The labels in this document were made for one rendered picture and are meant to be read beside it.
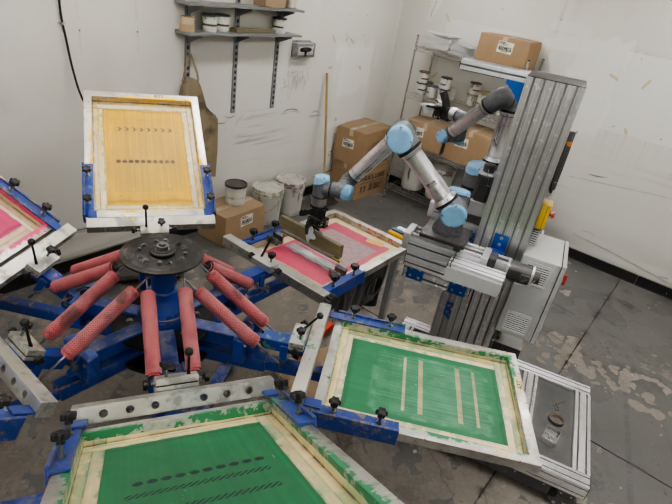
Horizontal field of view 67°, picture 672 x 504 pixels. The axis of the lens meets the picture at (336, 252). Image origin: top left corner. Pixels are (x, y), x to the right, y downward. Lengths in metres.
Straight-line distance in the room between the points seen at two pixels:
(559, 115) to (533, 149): 0.18
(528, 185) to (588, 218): 3.27
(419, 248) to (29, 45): 2.61
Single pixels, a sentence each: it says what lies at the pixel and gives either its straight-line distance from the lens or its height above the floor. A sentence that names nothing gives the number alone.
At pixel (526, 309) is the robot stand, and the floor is 0.94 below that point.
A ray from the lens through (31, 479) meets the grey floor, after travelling 3.00.
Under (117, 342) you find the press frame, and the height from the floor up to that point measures 1.02.
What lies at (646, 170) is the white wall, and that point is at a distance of 5.61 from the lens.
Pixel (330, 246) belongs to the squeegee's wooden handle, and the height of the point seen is 1.12.
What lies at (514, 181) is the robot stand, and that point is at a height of 1.56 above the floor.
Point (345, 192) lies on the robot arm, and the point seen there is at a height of 1.40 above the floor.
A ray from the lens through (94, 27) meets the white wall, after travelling 3.91.
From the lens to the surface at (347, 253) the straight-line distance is 2.80.
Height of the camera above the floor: 2.31
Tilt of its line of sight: 29 degrees down
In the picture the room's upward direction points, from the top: 10 degrees clockwise
